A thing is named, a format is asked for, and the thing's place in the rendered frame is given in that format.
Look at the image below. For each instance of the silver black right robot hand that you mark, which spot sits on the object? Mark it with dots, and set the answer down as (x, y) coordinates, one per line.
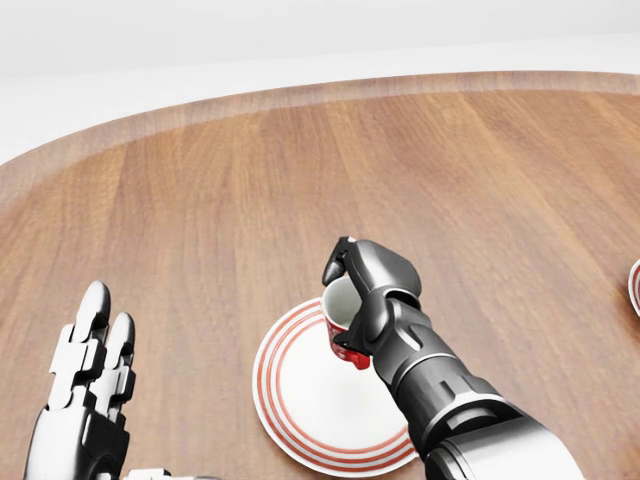
(385, 300)

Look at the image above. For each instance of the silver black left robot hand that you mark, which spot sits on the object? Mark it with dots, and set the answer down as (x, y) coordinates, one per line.
(75, 390)

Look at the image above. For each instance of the red mug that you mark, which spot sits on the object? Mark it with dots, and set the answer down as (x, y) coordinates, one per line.
(336, 325)

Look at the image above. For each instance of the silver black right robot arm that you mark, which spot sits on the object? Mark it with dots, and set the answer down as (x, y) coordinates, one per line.
(480, 425)

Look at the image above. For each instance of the white plate with red rings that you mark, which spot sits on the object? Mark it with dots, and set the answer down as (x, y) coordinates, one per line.
(320, 400)
(635, 289)

